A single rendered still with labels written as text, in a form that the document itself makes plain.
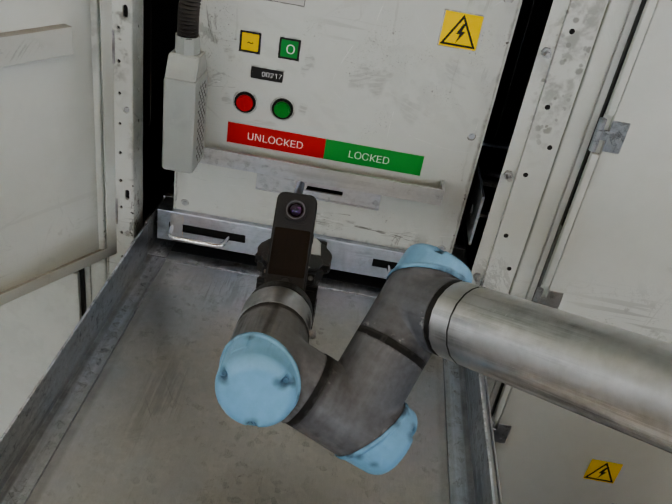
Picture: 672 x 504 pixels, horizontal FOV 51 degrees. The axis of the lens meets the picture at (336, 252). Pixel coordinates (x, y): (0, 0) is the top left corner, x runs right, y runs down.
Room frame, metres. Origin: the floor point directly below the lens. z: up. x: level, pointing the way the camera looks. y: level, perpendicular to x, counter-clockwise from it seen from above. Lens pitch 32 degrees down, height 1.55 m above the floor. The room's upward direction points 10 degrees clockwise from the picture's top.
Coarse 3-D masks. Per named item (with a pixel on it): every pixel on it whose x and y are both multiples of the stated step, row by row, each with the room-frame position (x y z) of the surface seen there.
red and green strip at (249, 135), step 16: (240, 128) 1.05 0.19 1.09; (256, 128) 1.05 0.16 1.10; (256, 144) 1.05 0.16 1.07; (272, 144) 1.05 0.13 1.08; (288, 144) 1.05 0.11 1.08; (304, 144) 1.05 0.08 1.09; (320, 144) 1.05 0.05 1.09; (336, 144) 1.05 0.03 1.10; (352, 144) 1.05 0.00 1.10; (336, 160) 1.05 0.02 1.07; (352, 160) 1.05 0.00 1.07; (368, 160) 1.05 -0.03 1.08; (384, 160) 1.05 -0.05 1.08; (400, 160) 1.05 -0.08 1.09; (416, 160) 1.05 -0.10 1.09
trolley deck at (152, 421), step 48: (192, 288) 0.94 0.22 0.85; (240, 288) 0.96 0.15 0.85; (144, 336) 0.80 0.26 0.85; (192, 336) 0.82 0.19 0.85; (336, 336) 0.88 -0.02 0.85; (96, 384) 0.69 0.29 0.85; (144, 384) 0.70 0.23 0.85; (192, 384) 0.72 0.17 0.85; (432, 384) 0.81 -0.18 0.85; (96, 432) 0.61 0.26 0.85; (144, 432) 0.62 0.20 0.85; (192, 432) 0.64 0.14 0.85; (240, 432) 0.65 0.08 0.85; (288, 432) 0.66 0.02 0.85; (432, 432) 0.71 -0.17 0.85; (48, 480) 0.53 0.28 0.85; (96, 480) 0.54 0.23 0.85; (144, 480) 0.55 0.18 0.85; (192, 480) 0.56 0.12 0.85; (240, 480) 0.57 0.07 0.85; (288, 480) 0.59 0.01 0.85; (336, 480) 0.60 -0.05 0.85; (384, 480) 0.61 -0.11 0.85; (432, 480) 0.63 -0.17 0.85
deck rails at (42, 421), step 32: (128, 256) 0.91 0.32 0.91; (128, 288) 0.91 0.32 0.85; (96, 320) 0.78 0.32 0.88; (128, 320) 0.83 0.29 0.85; (64, 352) 0.68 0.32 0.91; (96, 352) 0.75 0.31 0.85; (64, 384) 0.67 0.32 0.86; (448, 384) 0.81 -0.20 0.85; (480, 384) 0.75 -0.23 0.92; (32, 416) 0.58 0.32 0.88; (64, 416) 0.62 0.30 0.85; (448, 416) 0.74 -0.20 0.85; (480, 416) 0.70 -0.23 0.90; (0, 448) 0.51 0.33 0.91; (32, 448) 0.56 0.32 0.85; (448, 448) 0.68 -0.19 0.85; (480, 448) 0.65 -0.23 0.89; (0, 480) 0.50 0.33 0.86; (32, 480) 0.52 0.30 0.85; (480, 480) 0.61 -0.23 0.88
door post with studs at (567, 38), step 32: (576, 0) 1.01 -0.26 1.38; (544, 32) 1.01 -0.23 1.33; (576, 32) 1.01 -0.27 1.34; (544, 64) 1.01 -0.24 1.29; (576, 64) 1.01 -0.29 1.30; (544, 96) 1.01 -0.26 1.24; (544, 128) 1.01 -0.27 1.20; (512, 160) 1.01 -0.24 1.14; (544, 160) 1.01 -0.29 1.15; (512, 192) 1.01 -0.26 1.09; (512, 224) 1.01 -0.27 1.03; (480, 256) 1.01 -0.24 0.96; (512, 256) 1.01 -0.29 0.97
